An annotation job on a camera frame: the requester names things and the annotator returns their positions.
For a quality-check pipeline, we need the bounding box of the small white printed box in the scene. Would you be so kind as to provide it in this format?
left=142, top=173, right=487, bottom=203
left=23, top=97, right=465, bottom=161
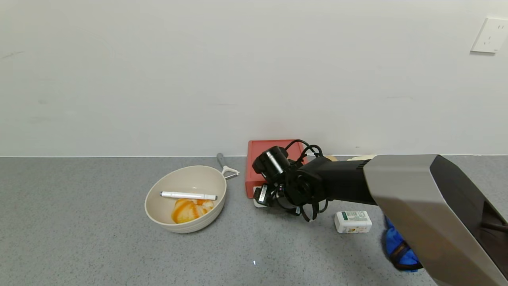
left=334, top=211, right=373, bottom=234

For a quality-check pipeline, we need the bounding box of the orange striped bread roll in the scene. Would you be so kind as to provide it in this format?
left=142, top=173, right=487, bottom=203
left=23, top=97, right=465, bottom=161
left=171, top=199, right=215, bottom=224

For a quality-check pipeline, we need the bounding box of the black looping cable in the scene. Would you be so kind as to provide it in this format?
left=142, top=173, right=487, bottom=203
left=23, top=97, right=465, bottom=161
left=298, top=195, right=330, bottom=222

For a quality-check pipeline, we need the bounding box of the blue crumpled cloth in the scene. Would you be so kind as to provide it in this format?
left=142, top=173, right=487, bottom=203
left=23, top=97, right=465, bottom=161
left=383, top=216, right=423, bottom=272

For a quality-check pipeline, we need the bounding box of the beige ribbed bowl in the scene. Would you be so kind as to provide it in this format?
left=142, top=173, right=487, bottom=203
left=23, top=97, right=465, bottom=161
left=144, top=165, right=227, bottom=234

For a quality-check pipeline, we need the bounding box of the black cable with white tag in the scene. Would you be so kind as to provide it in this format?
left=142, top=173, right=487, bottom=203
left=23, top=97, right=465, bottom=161
left=286, top=139, right=323, bottom=161

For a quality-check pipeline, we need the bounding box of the red drawer case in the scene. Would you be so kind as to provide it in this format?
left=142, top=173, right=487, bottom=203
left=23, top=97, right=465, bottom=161
left=245, top=139, right=306, bottom=199

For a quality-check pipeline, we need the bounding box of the white wall socket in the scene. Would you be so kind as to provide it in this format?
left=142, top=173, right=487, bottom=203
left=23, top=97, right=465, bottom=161
left=471, top=17, right=508, bottom=54

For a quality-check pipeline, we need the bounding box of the grey handled white peeler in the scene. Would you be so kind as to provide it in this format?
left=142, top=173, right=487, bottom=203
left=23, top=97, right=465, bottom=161
left=217, top=153, right=241, bottom=180

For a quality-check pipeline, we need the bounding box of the white marker pen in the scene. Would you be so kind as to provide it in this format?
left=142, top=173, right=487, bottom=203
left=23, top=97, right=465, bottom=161
left=160, top=191, right=218, bottom=201

